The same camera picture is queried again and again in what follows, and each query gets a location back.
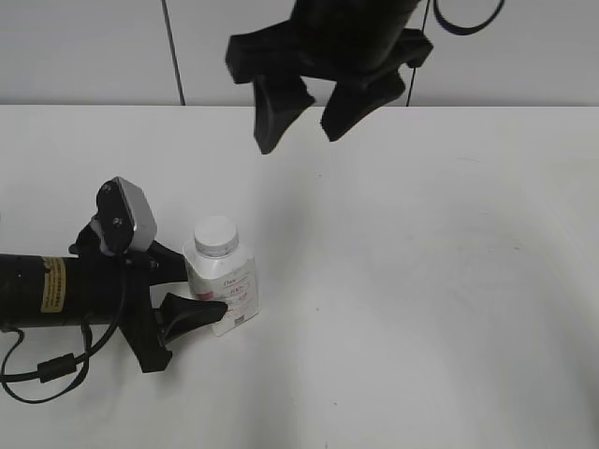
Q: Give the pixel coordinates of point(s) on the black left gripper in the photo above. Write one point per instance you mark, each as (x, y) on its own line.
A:
(116, 289)

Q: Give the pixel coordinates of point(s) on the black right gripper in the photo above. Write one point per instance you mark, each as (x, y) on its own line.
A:
(280, 100)

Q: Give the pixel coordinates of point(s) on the white yili changqing bottle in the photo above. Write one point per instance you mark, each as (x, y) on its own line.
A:
(231, 279)

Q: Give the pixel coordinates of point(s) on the white round bottle cap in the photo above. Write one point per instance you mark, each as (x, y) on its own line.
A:
(216, 236)

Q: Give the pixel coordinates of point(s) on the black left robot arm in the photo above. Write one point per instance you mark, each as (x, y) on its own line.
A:
(43, 291)

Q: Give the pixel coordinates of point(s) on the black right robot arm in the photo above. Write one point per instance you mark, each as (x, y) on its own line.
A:
(358, 45)

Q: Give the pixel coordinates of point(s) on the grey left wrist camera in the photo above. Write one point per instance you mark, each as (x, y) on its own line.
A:
(125, 219)

